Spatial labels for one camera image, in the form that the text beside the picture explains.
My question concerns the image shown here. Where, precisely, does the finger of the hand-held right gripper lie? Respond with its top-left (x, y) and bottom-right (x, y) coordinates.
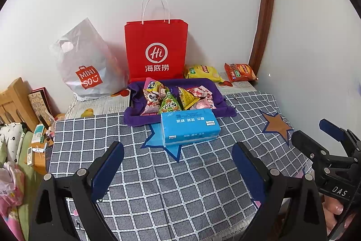
top-left (291, 129), bottom-right (331, 172)
top-left (319, 118), bottom-right (361, 155)

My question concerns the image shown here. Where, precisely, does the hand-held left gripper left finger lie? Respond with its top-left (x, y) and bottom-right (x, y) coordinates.
top-left (28, 141), bottom-right (125, 241)

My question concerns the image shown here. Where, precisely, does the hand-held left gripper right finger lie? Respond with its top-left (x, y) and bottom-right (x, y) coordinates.
top-left (232, 142), bottom-right (329, 241)

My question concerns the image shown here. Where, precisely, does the purple cloth-lined tray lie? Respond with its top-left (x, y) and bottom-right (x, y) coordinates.
top-left (124, 78), bottom-right (238, 128)

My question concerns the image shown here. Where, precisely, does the panda print snack packet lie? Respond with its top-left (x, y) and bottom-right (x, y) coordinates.
top-left (140, 89), bottom-right (162, 116)

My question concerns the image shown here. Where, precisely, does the green snack packet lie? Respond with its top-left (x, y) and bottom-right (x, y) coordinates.
top-left (158, 90), bottom-right (182, 114)

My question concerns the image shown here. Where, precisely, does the red and white snack packet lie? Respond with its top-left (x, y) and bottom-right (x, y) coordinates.
top-left (185, 85), bottom-right (213, 100)

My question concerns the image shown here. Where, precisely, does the yellow triangular snack packet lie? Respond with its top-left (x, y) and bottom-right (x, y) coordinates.
top-left (177, 87), bottom-right (199, 111)

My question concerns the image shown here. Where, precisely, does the person's right hand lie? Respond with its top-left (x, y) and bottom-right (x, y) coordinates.
top-left (323, 195), bottom-right (353, 236)

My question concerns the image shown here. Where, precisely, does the grey checked tablecloth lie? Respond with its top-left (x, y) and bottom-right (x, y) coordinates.
top-left (46, 91), bottom-right (313, 241)

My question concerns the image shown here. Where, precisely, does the newspaper sheet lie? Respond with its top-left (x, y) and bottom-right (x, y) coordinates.
top-left (217, 80), bottom-right (256, 95)
top-left (65, 91), bottom-right (132, 119)

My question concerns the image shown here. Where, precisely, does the blue tissue pack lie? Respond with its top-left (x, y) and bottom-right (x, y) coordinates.
top-left (160, 109), bottom-right (221, 147)

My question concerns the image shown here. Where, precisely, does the wooden side table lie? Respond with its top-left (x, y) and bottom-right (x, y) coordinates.
top-left (32, 134), bottom-right (54, 175)

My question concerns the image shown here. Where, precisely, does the teal and white box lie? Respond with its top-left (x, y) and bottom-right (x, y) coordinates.
top-left (31, 124), bottom-right (46, 144)

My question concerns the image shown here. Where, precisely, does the green cloth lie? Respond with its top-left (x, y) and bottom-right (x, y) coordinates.
top-left (14, 131), bottom-right (37, 241)

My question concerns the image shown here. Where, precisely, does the patterned book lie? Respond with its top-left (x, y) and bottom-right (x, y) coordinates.
top-left (27, 88), bottom-right (55, 123)

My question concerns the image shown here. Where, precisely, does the orange chips bag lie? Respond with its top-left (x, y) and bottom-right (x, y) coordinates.
top-left (224, 63), bottom-right (258, 83)

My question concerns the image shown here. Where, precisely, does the pink plastic bag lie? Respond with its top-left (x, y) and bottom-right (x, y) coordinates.
top-left (0, 160), bottom-right (26, 241)

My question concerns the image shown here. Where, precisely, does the white floral cloth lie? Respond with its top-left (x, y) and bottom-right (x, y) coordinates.
top-left (0, 122), bottom-right (24, 162)

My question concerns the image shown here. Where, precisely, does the yellow chips bag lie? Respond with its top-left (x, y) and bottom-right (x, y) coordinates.
top-left (184, 64), bottom-right (224, 83)

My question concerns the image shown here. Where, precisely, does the white plastic bag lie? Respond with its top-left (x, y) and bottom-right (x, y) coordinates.
top-left (49, 17), bottom-right (130, 102)

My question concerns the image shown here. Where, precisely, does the wooden headboard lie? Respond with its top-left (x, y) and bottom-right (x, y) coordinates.
top-left (0, 77), bottom-right (38, 131)

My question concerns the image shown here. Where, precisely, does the red paper bag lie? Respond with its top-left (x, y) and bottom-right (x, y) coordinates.
top-left (124, 0), bottom-right (189, 83)

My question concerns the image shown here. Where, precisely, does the brown wooden door frame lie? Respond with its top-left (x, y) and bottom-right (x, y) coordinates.
top-left (249, 0), bottom-right (276, 72)

